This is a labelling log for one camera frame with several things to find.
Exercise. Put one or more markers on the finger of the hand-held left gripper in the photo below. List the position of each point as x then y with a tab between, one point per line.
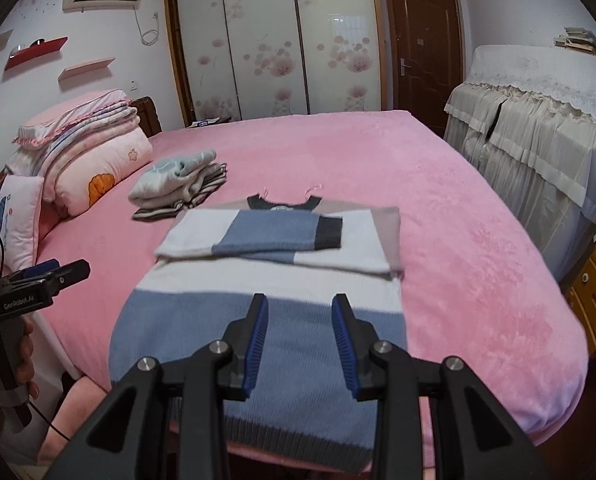
75	272
38	269

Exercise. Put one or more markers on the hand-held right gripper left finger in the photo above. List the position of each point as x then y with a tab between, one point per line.
255	340

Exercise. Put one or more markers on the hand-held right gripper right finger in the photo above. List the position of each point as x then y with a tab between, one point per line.
343	340

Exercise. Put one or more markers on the colour-block striped knit sweater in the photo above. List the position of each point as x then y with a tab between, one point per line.
298	340

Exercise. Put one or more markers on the person's left hand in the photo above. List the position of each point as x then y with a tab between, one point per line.
27	355

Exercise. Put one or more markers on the white printed cushion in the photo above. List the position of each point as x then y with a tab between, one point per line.
23	220

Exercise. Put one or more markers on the folded striped garment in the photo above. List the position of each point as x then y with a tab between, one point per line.
153	214

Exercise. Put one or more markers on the folded floral print quilt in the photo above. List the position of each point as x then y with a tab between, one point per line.
113	170

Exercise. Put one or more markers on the grey diamond-pattern fleece garment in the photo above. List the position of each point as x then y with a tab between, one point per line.
163	180

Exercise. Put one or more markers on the pink ruffled pillow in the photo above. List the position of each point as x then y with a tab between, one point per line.
63	115

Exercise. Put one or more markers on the pink bed blanket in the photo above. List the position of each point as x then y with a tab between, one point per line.
478	240

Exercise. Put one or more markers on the brown wooden headboard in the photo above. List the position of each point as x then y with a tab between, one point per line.
150	115

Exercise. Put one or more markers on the dark bedside table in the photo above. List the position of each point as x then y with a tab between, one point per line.
208	122

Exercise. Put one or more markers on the cream pleated furniture cover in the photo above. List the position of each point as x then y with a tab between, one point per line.
528	160

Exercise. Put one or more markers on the brown wooden door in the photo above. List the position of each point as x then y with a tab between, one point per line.
428	60

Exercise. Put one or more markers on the floral sliding-door wardrobe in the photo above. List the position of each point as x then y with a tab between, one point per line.
263	35

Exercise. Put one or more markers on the white lace cover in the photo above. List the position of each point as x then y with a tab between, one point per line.
538	70

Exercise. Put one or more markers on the stack of books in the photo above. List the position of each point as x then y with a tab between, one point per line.
580	40

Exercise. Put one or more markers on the pink wall shelf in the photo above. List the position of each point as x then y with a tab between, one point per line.
85	67

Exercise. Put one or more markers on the red wall shelf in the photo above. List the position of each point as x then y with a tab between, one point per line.
33	55

